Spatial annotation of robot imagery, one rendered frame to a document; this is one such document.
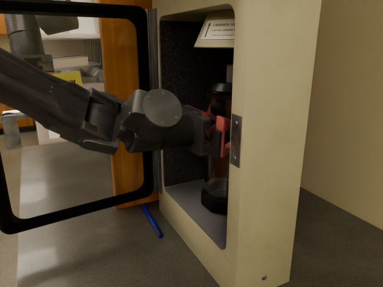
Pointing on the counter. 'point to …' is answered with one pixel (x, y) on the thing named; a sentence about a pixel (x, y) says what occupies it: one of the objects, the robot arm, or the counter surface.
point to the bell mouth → (218, 30)
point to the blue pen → (152, 221)
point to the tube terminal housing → (257, 137)
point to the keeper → (235, 140)
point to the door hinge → (154, 86)
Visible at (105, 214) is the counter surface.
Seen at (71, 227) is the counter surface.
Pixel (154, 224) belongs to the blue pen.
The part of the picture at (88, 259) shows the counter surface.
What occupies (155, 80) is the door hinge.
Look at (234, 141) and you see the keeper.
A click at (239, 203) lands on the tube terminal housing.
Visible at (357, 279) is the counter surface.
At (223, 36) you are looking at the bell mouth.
